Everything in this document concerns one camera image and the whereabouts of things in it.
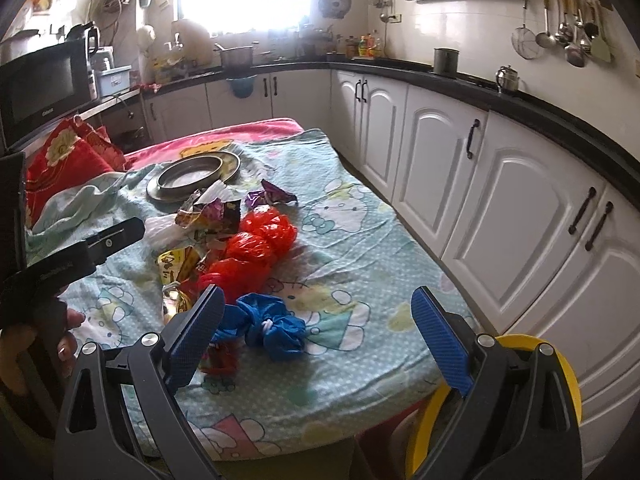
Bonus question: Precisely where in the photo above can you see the blue plastic basket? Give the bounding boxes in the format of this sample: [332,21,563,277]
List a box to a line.
[227,75,257,97]

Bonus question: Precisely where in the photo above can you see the orange yellow snack wrapper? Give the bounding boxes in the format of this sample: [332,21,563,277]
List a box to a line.
[175,210,207,232]

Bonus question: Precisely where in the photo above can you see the purple snack wrapper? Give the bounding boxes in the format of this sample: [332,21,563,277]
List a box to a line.
[247,179,299,209]

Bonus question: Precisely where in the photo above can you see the red floral pillow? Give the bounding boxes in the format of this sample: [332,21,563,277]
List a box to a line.
[25,116,127,227]

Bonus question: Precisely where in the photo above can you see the pink blanket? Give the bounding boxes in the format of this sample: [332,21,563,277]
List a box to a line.
[122,117,306,172]

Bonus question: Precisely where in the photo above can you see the steel cooking pot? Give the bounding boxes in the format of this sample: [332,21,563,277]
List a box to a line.
[214,42,260,70]

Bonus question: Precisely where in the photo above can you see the dark steel canister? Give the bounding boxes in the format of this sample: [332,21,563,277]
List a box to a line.
[433,47,460,79]

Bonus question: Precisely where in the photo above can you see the white kitchen cabinets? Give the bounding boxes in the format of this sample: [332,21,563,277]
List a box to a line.
[142,67,640,480]

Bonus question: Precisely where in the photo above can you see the yellow printed snack wrapper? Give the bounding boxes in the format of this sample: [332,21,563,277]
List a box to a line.
[157,247,207,286]

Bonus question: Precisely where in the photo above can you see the black microwave oven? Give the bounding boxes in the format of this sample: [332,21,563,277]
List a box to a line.
[0,37,99,152]

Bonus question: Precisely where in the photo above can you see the round steel pan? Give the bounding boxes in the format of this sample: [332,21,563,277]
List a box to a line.
[157,156,224,192]

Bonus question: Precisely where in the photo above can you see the red plastic bag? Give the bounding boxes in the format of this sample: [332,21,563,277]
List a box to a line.
[241,207,299,253]
[223,232,275,265]
[197,257,274,307]

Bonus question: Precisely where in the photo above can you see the green white snack wrapper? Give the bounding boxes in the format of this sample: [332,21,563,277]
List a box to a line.
[179,182,229,216]

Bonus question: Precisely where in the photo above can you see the gold foil wrapper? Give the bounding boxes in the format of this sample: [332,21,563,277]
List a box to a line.
[162,282,202,322]

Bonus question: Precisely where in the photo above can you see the row of hanging kitchen utensils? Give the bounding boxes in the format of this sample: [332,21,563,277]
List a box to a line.
[510,0,614,69]

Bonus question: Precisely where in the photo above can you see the row of condiment bottles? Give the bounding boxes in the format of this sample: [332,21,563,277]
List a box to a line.
[345,30,387,59]

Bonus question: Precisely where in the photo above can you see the person's left hand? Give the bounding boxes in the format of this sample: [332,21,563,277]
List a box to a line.
[0,309,87,397]

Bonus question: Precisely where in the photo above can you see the steel teapot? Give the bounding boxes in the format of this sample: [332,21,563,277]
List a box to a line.
[494,64,521,95]

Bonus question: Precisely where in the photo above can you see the black electric kettle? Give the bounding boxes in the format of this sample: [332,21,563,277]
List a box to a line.
[66,22,101,57]

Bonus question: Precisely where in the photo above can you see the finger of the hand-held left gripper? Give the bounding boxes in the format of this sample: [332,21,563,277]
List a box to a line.
[80,217,146,267]

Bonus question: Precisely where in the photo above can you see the round steel plate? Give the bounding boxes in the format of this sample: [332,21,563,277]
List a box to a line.
[146,151,242,204]

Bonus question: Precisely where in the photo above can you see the yellow packets beside sink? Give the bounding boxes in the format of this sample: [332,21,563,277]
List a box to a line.
[152,55,187,84]

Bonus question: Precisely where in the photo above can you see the black red snack wrapper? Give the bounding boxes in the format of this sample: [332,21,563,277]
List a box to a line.
[220,199,242,235]

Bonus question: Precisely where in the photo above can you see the yellow trash bin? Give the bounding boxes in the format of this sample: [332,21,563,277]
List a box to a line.
[405,332,583,480]

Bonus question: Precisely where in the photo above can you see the small red crumpled wrapper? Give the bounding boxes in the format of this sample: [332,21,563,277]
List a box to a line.
[200,342,239,376]

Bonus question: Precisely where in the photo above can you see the white plastic bag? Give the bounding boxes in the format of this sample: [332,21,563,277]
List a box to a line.
[145,215,187,252]

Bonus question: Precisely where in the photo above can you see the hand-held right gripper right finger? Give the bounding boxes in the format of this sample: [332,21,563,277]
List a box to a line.
[410,285,583,480]

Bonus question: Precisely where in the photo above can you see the black kitchen countertop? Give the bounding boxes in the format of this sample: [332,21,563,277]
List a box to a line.
[139,52,640,197]

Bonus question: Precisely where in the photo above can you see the pale blue storage box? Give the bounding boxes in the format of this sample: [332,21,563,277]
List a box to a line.
[95,65,134,99]

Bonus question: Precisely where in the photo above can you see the blue plastic bag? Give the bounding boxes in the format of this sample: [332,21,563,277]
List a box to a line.
[215,293,307,362]

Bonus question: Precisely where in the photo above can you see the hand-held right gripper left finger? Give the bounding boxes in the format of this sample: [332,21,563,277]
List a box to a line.
[54,284,226,480]

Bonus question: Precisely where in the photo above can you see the grey side cabinet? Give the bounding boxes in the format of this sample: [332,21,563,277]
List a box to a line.
[100,94,149,155]

